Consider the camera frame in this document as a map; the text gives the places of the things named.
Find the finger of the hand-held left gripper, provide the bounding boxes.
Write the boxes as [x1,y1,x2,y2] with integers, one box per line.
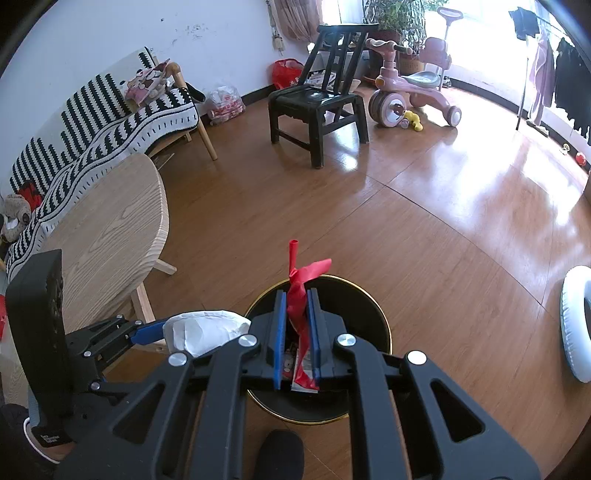
[89,369,139,398]
[65,315,168,370]

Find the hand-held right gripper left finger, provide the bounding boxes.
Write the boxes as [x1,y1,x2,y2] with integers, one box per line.
[54,288,286,480]

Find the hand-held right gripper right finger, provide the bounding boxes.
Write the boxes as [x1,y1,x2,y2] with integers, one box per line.
[307,288,542,480]

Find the black gold-rimmed trash bin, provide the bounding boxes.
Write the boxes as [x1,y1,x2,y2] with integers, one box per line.
[243,274,393,424]

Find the red balloon scrap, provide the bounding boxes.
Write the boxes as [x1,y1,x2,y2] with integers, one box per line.
[286,239,333,393]

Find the white paper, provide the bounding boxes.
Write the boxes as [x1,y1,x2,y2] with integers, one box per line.
[163,310,252,358]

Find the person's left forearm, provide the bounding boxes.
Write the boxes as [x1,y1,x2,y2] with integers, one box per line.
[0,404,77,480]

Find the person's dark shoe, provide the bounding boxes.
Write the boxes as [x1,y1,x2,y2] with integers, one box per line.
[256,429,305,480]

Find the brown plush toy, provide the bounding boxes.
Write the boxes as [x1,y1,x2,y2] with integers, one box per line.
[0,194,32,243]

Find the round wooden table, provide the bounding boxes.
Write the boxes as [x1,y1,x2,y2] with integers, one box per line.
[41,153,178,324]

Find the red cloth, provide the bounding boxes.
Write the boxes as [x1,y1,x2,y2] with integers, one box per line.
[17,181,43,208]

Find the black white striped sofa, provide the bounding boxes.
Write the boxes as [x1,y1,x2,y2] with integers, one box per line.
[6,46,200,282]

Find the clear red-printed plastic bag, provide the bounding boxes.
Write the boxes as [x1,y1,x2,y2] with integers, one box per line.
[204,85,246,126]

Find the black wooden chair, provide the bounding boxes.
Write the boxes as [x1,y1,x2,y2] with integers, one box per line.
[269,23,380,168]

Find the pink plush toy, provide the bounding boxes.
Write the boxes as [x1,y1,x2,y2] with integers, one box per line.
[126,59,171,106]

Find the red plastic bag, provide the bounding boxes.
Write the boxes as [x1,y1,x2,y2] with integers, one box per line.
[271,58,305,90]

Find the pink kids tricycle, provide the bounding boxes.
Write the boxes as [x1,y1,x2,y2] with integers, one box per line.
[365,7,462,129]

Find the pink patterned curtain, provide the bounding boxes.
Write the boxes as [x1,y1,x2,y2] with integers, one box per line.
[274,0,324,43]

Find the green potted plant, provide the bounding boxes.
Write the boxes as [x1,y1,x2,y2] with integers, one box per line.
[362,0,448,79]

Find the lilac hanging garment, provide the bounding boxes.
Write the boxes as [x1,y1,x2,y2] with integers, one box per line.
[529,32,557,127]

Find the black hanging garments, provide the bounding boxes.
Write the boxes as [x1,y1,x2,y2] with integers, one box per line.
[554,37,591,141]

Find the black hanging shirt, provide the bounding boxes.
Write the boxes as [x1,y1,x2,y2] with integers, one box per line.
[510,7,541,41]

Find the wooden sofa frame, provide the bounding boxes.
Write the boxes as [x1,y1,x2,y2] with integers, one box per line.
[152,55,219,162]

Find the white inflatable ring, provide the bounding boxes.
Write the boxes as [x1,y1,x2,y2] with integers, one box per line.
[560,265,591,384]

